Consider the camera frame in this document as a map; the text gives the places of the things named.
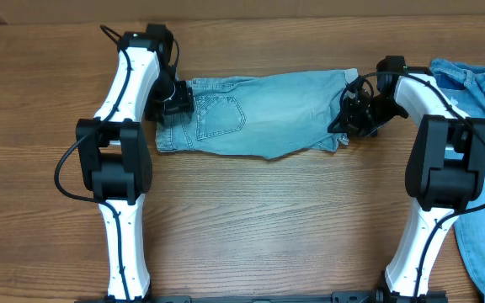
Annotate light blue denim shorts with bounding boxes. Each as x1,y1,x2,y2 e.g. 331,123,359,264
156,68,358,159

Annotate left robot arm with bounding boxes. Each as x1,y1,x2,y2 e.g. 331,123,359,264
76,24,195,302

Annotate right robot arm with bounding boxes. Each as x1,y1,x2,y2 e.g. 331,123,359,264
328,56,485,302

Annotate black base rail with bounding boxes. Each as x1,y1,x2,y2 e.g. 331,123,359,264
73,290,450,303

